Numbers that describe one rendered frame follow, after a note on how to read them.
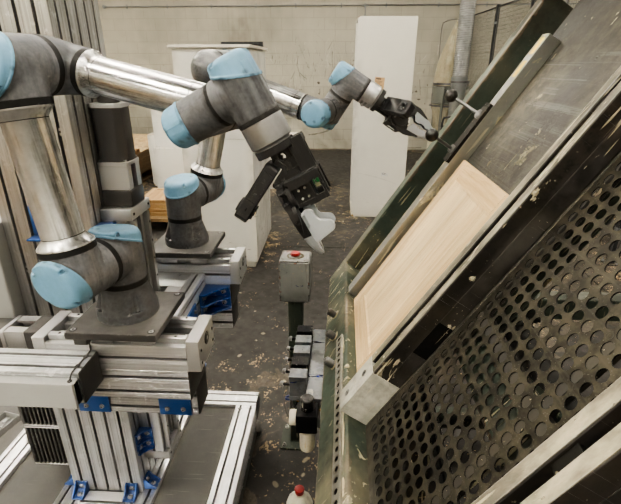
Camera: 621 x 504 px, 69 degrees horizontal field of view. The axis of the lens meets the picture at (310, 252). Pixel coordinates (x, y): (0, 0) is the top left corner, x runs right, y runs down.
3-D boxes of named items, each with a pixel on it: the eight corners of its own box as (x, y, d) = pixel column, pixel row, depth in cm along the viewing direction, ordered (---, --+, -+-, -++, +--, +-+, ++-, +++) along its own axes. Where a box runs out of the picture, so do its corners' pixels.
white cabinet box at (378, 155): (349, 201, 577) (355, 21, 498) (395, 202, 574) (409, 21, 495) (350, 216, 521) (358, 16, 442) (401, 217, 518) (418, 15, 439)
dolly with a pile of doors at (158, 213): (157, 212, 534) (154, 187, 523) (200, 213, 532) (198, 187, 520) (136, 230, 478) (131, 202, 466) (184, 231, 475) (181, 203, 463)
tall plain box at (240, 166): (216, 231, 474) (201, 48, 406) (273, 232, 471) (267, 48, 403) (191, 267, 391) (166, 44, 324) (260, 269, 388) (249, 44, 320)
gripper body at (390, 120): (409, 114, 145) (378, 92, 143) (419, 108, 136) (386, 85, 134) (396, 134, 145) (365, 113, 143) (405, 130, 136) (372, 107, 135)
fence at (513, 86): (357, 291, 161) (348, 286, 160) (553, 42, 126) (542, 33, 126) (358, 298, 156) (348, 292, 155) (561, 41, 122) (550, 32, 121)
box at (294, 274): (283, 289, 190) (282, 249, 184) (311, 290, 190) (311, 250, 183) (279, 303, 179) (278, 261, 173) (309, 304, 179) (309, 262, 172)
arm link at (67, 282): (129, 285, 106) (54, 28, 87) (83, 317, 92) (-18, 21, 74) (88, 285, 109) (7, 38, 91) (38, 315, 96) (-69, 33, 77)
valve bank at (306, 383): (290, 361, 174) (289, 306, 165) (328, 363, 173) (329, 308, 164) (271, 468, 128) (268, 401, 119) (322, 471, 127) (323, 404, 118)
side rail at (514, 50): (368, 270, 184) (345, 256, 183) (568, 13, 145) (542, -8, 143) (368, 277, 179) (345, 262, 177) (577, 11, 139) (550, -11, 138)
